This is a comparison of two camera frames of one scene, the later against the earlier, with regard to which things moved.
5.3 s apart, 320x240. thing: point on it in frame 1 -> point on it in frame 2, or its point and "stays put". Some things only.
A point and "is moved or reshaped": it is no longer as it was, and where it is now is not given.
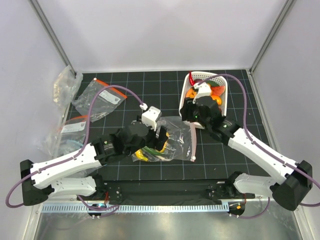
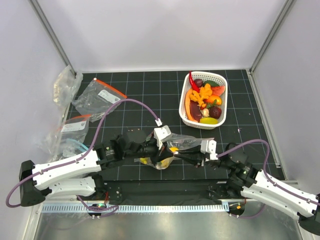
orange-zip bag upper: x=98 y=100 stays put
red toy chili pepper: x=191 y=80 stays put
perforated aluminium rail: x=135 y=207 stays put
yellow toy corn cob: x=165 y=143 is moved or reshaped
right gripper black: x=187 y=109 -> x=193 y=155
